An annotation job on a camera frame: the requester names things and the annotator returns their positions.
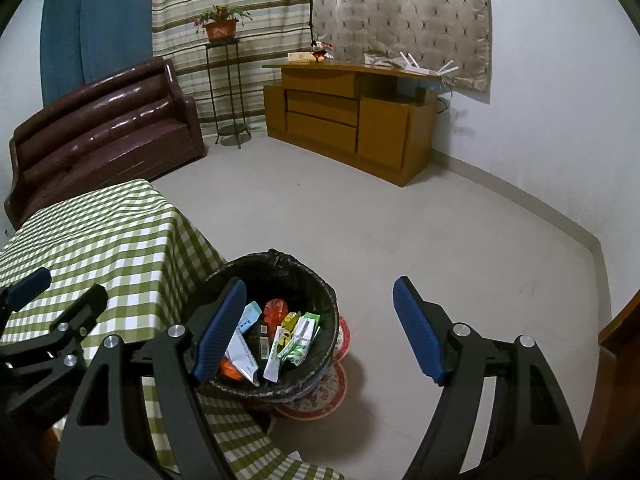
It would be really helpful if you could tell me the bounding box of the dark grey packet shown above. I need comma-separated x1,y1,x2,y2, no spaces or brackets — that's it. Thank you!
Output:
250,325,273,361

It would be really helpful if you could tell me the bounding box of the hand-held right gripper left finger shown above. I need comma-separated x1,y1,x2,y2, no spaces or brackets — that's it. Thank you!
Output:
54,276,248,480

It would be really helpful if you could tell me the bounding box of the white blue printed packet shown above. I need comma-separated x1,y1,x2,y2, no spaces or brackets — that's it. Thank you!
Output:
263,325,286,386

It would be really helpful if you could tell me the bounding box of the light blue packet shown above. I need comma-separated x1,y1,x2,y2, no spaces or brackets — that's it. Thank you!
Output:
239,301,262,333

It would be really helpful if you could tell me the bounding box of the wooden door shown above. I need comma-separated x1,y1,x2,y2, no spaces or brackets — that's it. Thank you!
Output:
580,300,640,480

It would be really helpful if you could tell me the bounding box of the green checked tablecloth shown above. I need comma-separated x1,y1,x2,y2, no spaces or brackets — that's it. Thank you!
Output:
0,178,346,480

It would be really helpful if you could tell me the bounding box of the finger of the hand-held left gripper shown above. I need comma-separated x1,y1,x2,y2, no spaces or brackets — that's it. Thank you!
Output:
0,266,53,318
0,284,109,361

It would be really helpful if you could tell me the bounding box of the black lined trash bin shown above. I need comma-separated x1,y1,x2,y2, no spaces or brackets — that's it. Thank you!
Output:
192,249,341,402

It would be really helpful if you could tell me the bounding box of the white router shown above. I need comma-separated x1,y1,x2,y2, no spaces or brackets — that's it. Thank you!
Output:
400,52,460,77

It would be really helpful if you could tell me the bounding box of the blue curtain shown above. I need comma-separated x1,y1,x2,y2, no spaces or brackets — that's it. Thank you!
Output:
40,0,156,106

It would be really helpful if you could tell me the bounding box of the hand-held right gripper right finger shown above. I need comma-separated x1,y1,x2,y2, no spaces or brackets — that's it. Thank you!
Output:
392,276,583,480

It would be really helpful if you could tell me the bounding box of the green white packet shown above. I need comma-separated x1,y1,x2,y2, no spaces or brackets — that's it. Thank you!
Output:
277,312,322,366

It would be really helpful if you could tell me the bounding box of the yellow wrapper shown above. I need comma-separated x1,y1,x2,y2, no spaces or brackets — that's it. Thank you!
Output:
272,311,301,356

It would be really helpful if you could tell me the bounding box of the wooden cabinet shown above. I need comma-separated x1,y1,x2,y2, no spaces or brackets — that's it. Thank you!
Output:
262,59,443,188

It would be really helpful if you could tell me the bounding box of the brown leather sofa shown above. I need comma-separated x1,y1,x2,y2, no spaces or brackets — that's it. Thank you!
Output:
4,56,207,231

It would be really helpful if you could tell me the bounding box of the striped curtain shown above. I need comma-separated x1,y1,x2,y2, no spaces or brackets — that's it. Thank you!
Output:
151,0,315,133

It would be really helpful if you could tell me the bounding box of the black metal plant stand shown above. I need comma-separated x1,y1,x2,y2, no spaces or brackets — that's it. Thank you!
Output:
204,38,251,150

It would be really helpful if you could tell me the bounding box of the beige patterned curtain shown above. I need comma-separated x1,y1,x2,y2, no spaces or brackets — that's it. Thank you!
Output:
310,0,492,106

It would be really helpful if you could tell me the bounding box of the potted plant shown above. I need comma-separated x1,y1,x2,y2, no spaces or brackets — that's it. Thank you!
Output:
194,5,253,42

